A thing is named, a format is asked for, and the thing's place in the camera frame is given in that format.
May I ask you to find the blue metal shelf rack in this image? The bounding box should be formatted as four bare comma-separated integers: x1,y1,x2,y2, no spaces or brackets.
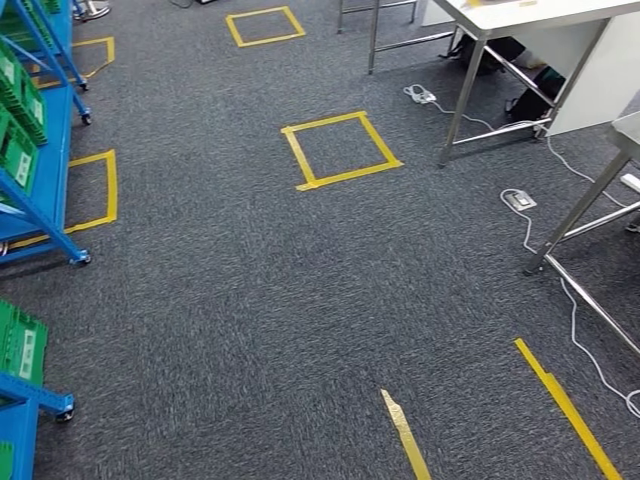
0,370,76,480
0,39,93,268
0,0,90,91

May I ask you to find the grey floor socket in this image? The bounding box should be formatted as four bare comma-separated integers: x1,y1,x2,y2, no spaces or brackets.
505,190,538,213

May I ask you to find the black bag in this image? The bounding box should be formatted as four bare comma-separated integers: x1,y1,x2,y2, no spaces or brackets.
439,34,527,76
505,66,567,125

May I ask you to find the yellow floor tape square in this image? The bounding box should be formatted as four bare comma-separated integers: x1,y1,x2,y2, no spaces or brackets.
380,338,624,480

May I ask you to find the white desk with steel legs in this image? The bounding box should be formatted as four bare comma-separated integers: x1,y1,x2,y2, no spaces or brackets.
432,0,640,168

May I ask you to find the steel frame table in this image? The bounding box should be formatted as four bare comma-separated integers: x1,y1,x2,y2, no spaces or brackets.
337,0,458,75

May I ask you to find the long white cable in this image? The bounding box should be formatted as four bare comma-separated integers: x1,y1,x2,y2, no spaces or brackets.
558,276,640,421

